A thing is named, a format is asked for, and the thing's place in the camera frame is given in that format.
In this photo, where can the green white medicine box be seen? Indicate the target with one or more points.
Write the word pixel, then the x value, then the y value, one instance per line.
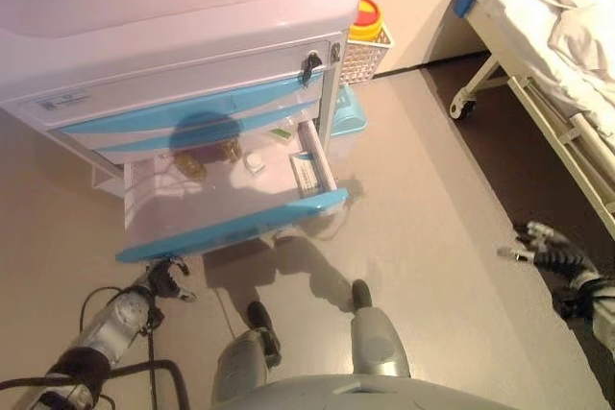
pixel 281 135

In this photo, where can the blue front cart drawer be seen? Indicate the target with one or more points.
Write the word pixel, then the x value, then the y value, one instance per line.
pixel 192 218

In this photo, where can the light blue plastic bin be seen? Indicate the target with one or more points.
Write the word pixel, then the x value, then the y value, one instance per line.
pixel 351 112

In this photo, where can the yellow pill bottle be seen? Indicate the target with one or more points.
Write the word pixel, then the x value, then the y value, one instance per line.
pixel 232 150
pixel 189 167

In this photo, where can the black drawer lock key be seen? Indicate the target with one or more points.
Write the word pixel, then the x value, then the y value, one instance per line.
pixel 311 66

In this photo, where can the yellow sharps container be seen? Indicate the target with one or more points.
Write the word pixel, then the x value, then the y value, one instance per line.
pixel 366 21

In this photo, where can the silver left robot leg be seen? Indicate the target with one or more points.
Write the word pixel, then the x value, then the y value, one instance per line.
pixel 240 362

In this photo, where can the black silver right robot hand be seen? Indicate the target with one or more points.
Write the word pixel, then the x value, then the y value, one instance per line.
pixel 552 251

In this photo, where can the grey robot torso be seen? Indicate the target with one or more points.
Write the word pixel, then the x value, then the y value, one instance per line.
pixel 360 395

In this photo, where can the bed caster wheel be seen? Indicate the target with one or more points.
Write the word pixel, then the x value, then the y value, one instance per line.
pixel 463 107

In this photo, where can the white blue medical cart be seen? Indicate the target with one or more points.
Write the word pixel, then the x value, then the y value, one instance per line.
pixel 168 45

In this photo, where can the cream metal bed frame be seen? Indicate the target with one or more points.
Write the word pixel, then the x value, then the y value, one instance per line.
pixel 552 112

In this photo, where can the silver robot leg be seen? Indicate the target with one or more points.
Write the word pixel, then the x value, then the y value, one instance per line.
pixel 240 362
pixel 377 338

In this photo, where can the white lattice basket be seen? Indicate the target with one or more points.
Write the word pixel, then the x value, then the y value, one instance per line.
pixel 365 62

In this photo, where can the silver right robot leg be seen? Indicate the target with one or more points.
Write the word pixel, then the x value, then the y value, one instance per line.
pixel 377 338

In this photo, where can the blue white medicine box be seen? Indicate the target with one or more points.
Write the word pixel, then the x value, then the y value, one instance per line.
pixel 305 172

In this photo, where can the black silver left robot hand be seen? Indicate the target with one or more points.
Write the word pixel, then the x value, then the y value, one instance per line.
pixel 165 280

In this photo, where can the white bed sheet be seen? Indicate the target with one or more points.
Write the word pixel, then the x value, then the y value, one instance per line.
pixel 567 7

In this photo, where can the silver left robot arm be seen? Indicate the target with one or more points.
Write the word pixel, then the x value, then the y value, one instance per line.
pixel 105 323

